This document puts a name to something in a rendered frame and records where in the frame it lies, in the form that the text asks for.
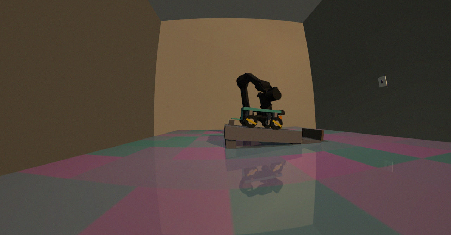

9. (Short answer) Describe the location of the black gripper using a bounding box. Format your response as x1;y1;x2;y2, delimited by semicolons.
255;102;285;122

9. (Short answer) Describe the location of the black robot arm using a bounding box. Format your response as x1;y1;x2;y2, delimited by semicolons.
237;73;282;107

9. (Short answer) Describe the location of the dark grey ramp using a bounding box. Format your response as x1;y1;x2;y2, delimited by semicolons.
224;120;324;149

